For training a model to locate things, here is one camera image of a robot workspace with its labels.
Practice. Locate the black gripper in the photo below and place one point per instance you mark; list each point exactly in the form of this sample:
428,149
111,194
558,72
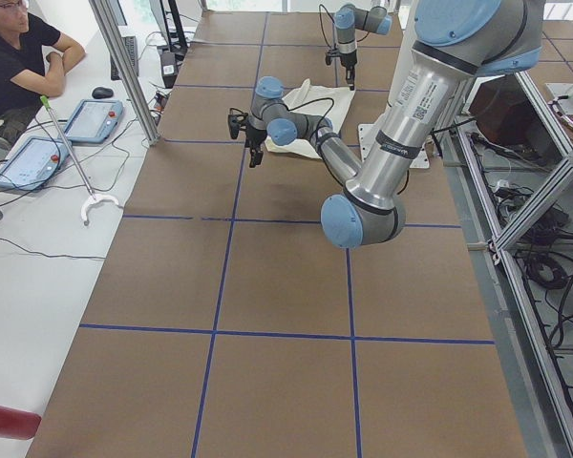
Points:
253,136
348,62

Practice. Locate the cream long sleeve shirt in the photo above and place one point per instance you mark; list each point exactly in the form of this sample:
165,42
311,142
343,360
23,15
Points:
314,100

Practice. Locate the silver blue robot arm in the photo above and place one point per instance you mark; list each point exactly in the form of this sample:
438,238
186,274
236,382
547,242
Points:
454,41
349,19

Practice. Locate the black box with label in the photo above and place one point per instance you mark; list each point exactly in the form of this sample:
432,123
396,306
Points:
168,68

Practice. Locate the upper blue teach pendant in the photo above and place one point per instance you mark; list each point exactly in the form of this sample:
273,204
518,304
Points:
93,121

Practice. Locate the blue teach pendant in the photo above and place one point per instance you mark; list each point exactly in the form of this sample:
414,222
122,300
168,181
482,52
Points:
93,121
33,164

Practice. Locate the reacher stick with white hook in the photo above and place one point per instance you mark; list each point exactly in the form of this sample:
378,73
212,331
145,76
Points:
94,197

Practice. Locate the black computer mouse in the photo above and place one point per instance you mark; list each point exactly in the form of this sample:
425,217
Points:
102,93

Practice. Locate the lower blue teach pendant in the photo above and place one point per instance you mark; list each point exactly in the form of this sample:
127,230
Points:
33,164

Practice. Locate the seated man black shirt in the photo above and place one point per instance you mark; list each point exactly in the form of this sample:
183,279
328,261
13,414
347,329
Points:
34,60

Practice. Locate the red water bottle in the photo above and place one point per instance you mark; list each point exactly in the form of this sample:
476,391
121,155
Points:
18,424

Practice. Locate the aluminium frame post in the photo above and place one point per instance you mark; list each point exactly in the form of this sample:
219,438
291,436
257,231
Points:
108,27

